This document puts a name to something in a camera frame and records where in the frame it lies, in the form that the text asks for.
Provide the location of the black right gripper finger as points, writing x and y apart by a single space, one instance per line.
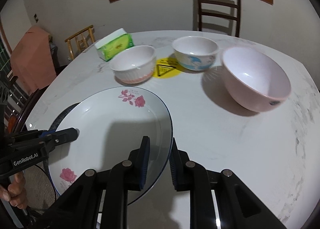
64 136
218 200
79 205

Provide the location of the blue floral plate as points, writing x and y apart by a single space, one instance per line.
61 116

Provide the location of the white plate pink roses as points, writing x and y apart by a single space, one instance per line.
111 124

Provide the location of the person's left hand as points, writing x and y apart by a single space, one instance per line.
16 193

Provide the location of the dark wooden chair left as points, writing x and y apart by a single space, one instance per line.
19 105

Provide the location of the dark wooden chair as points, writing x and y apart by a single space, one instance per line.
234 15
19 105

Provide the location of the green tissue pack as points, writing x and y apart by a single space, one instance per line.
108 47

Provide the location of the white ribbed bowl pink base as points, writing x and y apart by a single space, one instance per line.
134 65

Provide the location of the pink plastic bowl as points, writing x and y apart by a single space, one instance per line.
254 80

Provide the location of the yellow round sticker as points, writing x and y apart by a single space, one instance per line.
166 68

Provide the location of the white bowl cartoon print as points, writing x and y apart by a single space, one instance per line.
195 53

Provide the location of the dark wooden chair back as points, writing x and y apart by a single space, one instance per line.
234 15

